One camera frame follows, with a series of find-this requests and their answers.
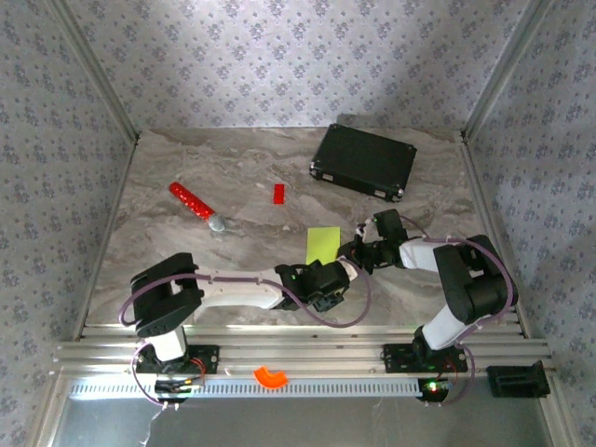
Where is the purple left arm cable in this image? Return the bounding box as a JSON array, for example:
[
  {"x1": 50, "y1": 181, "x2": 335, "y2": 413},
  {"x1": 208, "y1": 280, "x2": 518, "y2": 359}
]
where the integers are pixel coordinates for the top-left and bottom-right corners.
[{"x1": 119, "y1": 260, "x2": 373, "y2": 410}]

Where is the orange curved plastic piece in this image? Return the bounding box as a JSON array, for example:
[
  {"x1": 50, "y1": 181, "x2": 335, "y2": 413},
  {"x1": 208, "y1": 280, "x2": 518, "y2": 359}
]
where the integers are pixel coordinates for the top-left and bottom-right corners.
[{"x1": 252, "y1": 366, "x2": 290, "y2": 389}]

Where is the grey metal panel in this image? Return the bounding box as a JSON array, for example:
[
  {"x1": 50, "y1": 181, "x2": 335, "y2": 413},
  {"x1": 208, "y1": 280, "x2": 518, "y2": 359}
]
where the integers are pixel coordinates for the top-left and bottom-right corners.
[{"x1": 44, "y1": 395, "x2": 560, "y2": 447}]

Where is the black hard case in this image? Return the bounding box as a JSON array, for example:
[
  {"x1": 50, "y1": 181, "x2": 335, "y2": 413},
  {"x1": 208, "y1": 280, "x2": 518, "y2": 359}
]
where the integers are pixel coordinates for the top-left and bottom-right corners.
[{"x1": 308, "y1": 123, "x2": 418, "y2": 203}]

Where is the yellow-green paper sheet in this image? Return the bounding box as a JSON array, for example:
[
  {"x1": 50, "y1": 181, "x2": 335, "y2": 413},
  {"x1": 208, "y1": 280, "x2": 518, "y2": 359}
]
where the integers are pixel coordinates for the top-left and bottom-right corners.
[{"x1": 305, "y1": 225, "x2": 343, "y2": 264}]

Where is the black plastic holder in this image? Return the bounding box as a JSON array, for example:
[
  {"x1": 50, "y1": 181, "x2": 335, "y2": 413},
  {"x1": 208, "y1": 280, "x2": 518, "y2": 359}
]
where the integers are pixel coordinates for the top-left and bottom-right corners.
[{"x1": 485, "y1": 359, "x2": 551, "y2": 400}]

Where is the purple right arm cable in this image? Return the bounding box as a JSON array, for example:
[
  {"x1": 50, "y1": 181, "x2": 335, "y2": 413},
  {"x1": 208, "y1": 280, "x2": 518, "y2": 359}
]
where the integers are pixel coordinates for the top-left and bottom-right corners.
[{"x1": 398, "y1": 214, "x2": 519, "y2": 407}]

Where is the aluminium frame post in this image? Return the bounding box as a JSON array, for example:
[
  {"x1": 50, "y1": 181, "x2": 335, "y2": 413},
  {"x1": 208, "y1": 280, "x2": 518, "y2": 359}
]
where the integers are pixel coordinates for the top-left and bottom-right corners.
[
  {"x1": 460, "y1": 0, "x2": 555, "y2": 141},
  {"x1": 46, "y1": 0, "x2": 141, "y2": 143}
]

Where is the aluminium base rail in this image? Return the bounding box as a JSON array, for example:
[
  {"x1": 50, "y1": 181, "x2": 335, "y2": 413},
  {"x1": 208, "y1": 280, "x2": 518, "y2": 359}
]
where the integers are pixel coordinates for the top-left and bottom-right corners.
[{"x1": 50, "y1": 323, "x2": 558, "y2": 378}]

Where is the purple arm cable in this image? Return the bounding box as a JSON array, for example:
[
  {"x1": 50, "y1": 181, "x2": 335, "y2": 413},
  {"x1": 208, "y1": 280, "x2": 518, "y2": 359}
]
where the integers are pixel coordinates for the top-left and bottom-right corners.
[
  {"x1": 398, "y1": 214, "x2": 519, "y2": 407},
  {"x1": 119, "y1": 260, "x2": 373, "y2": 410}
]

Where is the grey slotted cable duct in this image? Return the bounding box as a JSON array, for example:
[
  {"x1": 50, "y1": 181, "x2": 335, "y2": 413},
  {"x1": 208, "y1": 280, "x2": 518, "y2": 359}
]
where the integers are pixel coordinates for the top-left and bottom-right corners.
[{"x1": 69, "y1": 376, "x2": 423, "y2": 400}]

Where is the red toy microphone grey head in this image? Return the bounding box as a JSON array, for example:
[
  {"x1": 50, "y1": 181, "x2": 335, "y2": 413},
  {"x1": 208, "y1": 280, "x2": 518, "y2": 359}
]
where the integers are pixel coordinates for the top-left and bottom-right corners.
[{"x1": 168, "y1": 181, "x2": 228, "y2": 233}]

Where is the aluminium side rail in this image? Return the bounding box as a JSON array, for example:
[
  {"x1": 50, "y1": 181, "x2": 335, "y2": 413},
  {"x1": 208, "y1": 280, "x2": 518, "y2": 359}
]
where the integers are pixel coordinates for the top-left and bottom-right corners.
[
  {"x1": 72, "y1": 134, "x2": 141, "y2": 341},
  {"x1": 458, "y1": 132, "x2": 532, "y2": 339}
]

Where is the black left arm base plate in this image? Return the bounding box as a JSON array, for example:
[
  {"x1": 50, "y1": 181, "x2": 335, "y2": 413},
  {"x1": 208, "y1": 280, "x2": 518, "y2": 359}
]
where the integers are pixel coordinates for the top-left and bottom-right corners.
[{"x1": 135, "y1": 344, "x2": 221, "y2": 375}]

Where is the left controller board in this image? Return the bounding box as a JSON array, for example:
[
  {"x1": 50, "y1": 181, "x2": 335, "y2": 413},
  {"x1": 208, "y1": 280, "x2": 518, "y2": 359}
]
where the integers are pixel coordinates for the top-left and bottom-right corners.
[{"x1": 154, "y1": 377, "x2": 206, "y2": 404}]

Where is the right controller board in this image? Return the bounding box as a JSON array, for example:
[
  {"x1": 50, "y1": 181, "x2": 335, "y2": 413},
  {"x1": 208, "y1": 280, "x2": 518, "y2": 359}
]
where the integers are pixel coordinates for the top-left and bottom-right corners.
[{"x1": 417, "y1": 377, "x2": 455, "y2": 404}]

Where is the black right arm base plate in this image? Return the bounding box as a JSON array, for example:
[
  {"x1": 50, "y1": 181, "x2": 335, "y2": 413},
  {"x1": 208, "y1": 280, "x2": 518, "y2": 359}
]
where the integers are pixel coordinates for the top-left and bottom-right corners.
[{"x1": 382, "y1": 343, "x2": 469, "y2": 375}]

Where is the controller board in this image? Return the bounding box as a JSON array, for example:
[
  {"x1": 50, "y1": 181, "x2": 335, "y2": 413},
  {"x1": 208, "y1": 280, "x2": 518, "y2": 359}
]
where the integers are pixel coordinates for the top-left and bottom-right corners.
[
  {"x1": 417, "y1": 377, "x2": 455, "y2": 404},
  {"x1": 154, "y1": 377, "x2": 206, "y2": 404}
]

